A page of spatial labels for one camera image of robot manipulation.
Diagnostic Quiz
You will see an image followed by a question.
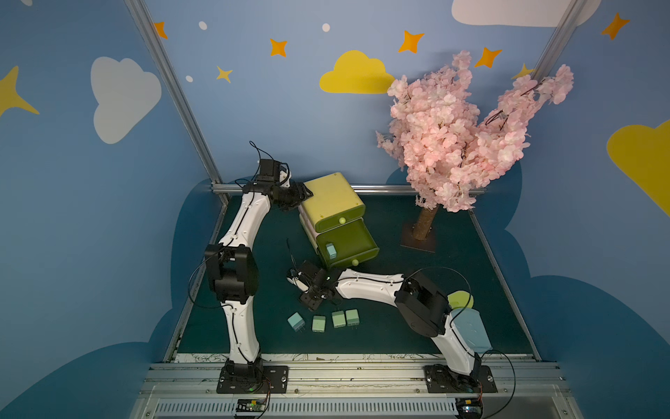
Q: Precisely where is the teal plug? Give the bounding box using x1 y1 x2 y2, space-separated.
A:
287 313 305 332
326 243 338 260

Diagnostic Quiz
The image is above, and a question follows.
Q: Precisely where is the green drawer cabinet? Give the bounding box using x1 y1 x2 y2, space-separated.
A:
298 172 380 269

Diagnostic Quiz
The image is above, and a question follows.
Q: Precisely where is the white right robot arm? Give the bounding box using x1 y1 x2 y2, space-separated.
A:
287 261 482 378

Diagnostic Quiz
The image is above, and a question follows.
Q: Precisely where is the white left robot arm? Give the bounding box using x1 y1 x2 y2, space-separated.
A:
205 181 313 367

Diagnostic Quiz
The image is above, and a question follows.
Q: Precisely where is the light green plug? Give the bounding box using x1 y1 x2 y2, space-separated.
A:
312 315 326 333
332 311 347 328
345 309 360 326

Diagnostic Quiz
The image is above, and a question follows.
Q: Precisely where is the brown tree trunk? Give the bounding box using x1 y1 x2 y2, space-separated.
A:
412 206 439 241

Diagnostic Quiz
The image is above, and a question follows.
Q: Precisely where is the green round disc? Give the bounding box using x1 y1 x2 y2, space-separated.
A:
448 291 474 310

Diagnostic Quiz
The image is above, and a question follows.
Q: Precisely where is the left controller board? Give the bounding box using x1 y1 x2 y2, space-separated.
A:
235 399 267 415

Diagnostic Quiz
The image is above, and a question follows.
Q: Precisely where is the controller board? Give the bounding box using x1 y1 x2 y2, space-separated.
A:
235 399 267 415
455 399 483 419

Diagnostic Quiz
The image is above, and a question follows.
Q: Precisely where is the light blue cutting board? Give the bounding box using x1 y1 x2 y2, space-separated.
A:
451 307 492 354

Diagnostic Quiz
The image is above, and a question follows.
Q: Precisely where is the pink blossom tree crown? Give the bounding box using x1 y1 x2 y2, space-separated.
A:
376 51 574 212

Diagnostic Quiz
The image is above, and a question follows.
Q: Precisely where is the right controller board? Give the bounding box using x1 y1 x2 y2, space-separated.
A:
455 399 483 419

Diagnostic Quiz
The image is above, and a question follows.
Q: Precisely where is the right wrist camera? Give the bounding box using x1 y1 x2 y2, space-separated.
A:
287 268 309 293

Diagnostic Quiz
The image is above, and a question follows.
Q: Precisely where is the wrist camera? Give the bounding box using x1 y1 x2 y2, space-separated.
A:
256 159 287 185
287 268 309 293

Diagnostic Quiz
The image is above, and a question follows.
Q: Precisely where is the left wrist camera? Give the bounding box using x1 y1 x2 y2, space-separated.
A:
256 159 287 185

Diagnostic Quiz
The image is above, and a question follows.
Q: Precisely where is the aluminium frame rail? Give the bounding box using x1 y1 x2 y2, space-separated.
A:
211 182 488 196

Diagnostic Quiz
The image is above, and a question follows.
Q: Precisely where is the dark metal tree base plate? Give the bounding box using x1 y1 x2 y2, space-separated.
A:
400 222 437 253

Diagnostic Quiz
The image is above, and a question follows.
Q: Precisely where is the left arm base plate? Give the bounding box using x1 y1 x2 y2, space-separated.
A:
216 363 290 395

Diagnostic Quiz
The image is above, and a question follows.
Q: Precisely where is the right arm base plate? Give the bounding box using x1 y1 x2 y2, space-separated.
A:
423 364 497 394

